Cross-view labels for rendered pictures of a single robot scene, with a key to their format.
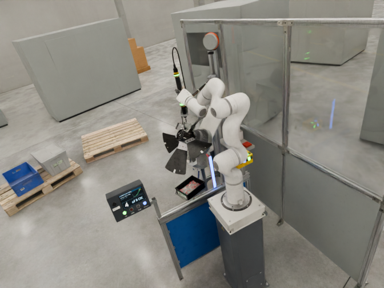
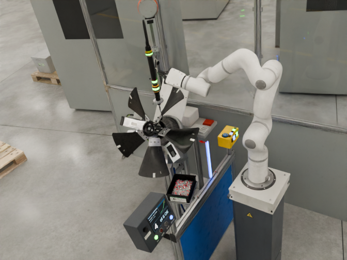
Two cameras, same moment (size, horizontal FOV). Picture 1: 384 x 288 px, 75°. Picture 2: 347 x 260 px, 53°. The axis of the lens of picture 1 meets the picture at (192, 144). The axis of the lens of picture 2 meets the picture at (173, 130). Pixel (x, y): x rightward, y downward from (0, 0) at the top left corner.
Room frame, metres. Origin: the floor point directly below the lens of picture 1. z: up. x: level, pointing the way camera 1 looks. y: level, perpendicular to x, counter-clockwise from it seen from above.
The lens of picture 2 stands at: (0.16, 1.00, 2.62)
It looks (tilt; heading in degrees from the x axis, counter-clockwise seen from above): 35 degrees down; 330
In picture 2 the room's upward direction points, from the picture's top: 10 degrees counter-clockwise
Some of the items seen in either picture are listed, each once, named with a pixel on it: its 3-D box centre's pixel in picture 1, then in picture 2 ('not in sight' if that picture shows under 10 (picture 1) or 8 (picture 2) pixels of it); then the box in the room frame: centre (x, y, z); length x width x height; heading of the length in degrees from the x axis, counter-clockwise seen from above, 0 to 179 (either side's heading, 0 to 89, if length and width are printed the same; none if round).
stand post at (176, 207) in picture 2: (204, 187); (171, 188); (2.15, -0.04, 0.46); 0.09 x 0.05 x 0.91; 22
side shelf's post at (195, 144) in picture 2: not in sight; (198, 161); (2.29, -0.46, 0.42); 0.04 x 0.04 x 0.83; 22
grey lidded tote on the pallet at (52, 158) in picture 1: (51, 159); not in sight; (3.82, 2.41, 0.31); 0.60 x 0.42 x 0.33; 42
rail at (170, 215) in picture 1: (206, 196); (206, 191); (1.61, -0.03, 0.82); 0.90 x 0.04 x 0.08; 112
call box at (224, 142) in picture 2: (242, 159); (228, 137); (1.76, -0.40, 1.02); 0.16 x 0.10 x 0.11; 112
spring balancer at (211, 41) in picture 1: (211, 41); (147, 7); (2.58, -0.39, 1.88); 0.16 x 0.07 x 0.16; 57
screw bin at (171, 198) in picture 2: (190, 187); (182, 188); (1.74, 0.09, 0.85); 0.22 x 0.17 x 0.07; 128
